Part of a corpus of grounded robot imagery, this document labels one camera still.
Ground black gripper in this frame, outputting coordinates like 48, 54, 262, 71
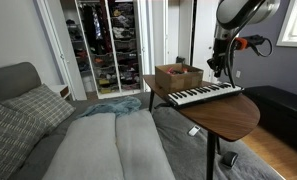
212, 44, 228, 80

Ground small black-and-white piano keyboard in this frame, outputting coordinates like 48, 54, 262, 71
167, 82, 245, 109

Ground brown cardboard box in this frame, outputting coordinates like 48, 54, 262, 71
154, 63, 205, 95

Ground white closet door panel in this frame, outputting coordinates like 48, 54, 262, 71
144, 0, 169, 94
195, 0, 220, 84
33, 0, 88, 102
177, 0, 195, 66

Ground round wooden side table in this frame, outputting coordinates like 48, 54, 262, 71
142, 74, 261, 180

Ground white remote control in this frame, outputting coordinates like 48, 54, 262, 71
187, 125, 201, 137

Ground long black bench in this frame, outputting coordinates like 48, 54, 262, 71
242, 85, 297, 158

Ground grey rug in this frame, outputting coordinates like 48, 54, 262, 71
152, 105, 284, 180

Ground small dark wedge object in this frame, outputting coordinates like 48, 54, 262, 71
220, 151, 239, 169

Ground white open closet shelving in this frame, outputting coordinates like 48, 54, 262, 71
59, 0, 149, 100

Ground blue crumpled blanket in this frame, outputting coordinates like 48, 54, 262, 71
76, 95, 143, 119

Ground light grey cushion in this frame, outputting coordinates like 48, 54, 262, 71
115, 109, 177, 180
42, 112, 125, 180

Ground hanging dark clothes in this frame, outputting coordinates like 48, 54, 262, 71
82, 2, 110, 57

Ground white wooden nightstand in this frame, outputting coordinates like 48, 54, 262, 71
47, 84, 72, 101

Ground light grey plaid pillow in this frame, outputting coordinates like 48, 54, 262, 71
1, 83, 77, 135

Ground dark grey plaid pillow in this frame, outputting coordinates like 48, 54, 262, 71
0, 97, 48, 180

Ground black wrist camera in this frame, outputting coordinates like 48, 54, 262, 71
206, 57, 219, 70

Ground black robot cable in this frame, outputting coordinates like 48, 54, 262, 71
225, 31, 243, 89
245, 33, 274, 58

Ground orange cable strap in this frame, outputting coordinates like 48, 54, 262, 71
235, 37, 249, 51

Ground white window frame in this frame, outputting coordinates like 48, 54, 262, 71
276, 0, 297, 49

